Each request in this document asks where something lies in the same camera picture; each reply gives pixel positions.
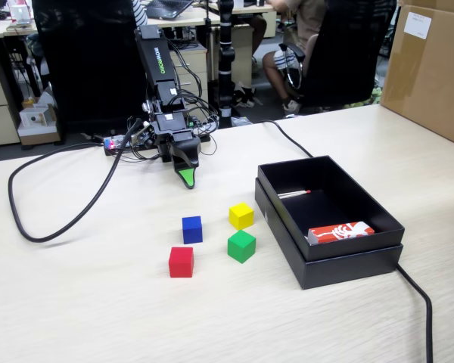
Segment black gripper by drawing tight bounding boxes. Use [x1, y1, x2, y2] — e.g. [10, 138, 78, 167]
[150, 110, 203, 190]

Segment blue wooden cube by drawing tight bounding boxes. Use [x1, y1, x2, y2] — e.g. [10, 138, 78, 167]
[182, 216, 204, 245]

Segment yellow wooden cube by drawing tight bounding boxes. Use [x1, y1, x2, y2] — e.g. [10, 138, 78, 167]
[229, 202, 255, 231]

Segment red wooden cube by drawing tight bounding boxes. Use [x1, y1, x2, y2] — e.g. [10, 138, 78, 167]
[168, 247, 194, 278]

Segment green wooden cube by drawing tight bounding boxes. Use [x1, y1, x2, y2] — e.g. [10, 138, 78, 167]
[227, 229, 257, 265]

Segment small white carton box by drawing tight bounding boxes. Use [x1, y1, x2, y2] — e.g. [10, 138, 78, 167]
[17, 104, 61, 147]

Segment black cardboard box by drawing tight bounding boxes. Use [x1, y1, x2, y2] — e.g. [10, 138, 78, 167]
[254, 154, 406, 291]

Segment large brown cardboard box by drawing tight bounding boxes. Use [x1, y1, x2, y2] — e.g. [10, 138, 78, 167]
[379, 0, 454, 151]

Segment controller board with red LED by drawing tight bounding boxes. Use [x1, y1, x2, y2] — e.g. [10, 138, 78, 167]
[103, 132, 154, 157]

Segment black and white shoes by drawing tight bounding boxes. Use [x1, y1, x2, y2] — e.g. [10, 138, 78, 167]
[232, 81, 264, 109]

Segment black segmented pole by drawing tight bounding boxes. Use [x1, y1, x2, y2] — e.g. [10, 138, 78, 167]
[216, 0, 238, 132]

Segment black mesh office chair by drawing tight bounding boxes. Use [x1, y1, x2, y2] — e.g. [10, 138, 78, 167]
[30, 0, 154, 147]

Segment beige office desk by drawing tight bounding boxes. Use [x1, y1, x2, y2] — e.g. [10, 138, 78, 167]
[0, 18, 39, 41]
[145, 2, 278, 82]

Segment person in striped shirt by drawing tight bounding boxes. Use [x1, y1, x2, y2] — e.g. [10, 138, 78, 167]
[130, 0, 149, 33]

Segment black laptop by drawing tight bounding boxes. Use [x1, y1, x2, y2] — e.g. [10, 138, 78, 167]
[145, 0, 194, 20]

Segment orange and white matchbox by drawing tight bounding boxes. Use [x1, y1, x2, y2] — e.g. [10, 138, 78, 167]
[307, 221, 375, 247]

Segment seated person in shorts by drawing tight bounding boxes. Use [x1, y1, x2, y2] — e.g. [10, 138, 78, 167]
[248, 0, 328, 117]

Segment black office chair with armrest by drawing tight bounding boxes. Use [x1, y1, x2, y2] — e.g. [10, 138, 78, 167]
[278, 0, 399, 114]

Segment green patterned bag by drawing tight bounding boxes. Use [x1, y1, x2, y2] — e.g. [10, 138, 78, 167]
[342, 85, 383, 110]

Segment white shipping label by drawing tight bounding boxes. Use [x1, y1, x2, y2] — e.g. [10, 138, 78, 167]
[403, 11, 433, 39]

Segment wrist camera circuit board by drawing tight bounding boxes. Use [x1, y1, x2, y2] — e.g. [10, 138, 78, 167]
[130, 123, 155, 147]

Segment thick black camera cable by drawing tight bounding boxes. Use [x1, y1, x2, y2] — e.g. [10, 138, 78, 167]
[7, 117, 144, 244]

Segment thick black table cable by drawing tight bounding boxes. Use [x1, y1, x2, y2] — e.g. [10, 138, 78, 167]
[257, 119, 435, 363]

